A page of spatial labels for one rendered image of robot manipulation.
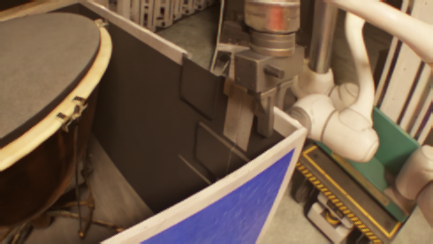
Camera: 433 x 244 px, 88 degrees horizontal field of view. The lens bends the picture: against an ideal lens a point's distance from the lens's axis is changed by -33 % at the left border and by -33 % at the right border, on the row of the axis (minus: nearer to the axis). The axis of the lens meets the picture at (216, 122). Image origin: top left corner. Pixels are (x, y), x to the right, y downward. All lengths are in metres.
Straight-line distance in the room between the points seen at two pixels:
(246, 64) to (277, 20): 0.09
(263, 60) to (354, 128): 0.41
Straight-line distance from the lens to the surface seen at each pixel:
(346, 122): 0.81
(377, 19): 0.64
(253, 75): 0.46
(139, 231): 0.36
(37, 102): 0.55
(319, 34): 1.23
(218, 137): 0.67
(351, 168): 1.40
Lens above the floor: 1.26
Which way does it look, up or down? 38 degrees down
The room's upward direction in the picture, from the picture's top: 7 degrees clockwise
